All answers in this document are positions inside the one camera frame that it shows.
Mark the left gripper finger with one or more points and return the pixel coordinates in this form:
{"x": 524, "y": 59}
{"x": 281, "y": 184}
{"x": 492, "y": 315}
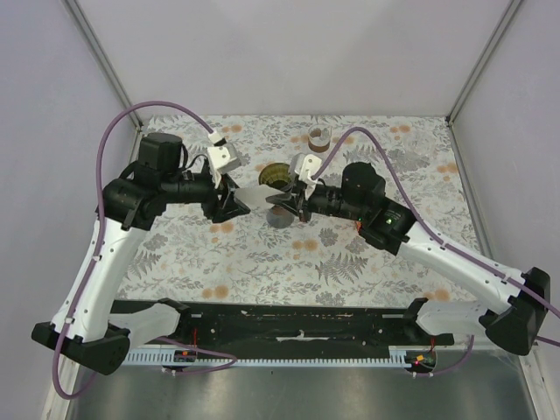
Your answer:
{"x": 229, "y": 208}
{"x": 227, "y": 184}

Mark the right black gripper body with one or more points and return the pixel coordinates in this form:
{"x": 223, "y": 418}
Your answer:
{"x": 305, "y": 207}

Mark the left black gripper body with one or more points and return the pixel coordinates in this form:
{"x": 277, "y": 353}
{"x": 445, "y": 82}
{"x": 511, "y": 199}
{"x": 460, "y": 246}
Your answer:
{"x": 212, "y": 206}

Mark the white paper coffee filter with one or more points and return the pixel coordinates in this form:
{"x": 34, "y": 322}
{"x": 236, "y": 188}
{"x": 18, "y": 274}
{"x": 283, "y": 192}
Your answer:
{"x": 256, "y": 197}

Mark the green glass coffee dripper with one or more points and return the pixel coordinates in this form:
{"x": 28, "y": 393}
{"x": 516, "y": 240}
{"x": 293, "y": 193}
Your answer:
{"x": 276, "y": 177}

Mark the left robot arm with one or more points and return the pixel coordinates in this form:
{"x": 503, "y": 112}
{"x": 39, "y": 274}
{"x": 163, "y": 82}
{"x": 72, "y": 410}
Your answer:
{"x": 129, "y": 206}

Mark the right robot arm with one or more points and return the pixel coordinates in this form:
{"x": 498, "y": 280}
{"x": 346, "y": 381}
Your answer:
{"x": 510, "y": 305}

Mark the floral patterned table mat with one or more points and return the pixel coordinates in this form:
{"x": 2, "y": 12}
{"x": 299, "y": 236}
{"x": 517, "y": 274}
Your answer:
{"x": 269, "y": 257}

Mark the small glass beaker brown band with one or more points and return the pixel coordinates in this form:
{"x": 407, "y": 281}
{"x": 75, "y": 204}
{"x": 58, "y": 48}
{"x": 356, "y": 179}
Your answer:
{"x": 319, "y": 138}

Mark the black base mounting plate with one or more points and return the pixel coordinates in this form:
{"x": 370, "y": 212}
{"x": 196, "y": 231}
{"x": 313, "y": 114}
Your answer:
{"x": 255, "y": 330}

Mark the clear glass cup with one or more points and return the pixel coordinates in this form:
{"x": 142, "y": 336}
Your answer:
{"x": 419, "y": 143}

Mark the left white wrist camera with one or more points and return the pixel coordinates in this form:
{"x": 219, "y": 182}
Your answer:
{"x": 222, "y": 156}

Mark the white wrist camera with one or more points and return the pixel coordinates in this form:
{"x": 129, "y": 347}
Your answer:
{"x": 304, "y": 168}
{"x": 222, "y": 156}

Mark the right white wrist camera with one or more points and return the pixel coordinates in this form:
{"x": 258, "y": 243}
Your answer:
{"x": 304, "y": 168}

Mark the aluminium rail frame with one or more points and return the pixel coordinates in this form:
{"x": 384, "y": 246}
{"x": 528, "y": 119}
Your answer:
{"x": 514, "y": 330}

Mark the white slotted cable duct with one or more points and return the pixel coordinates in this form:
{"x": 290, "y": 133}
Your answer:
{"x": 170, "y": 357}

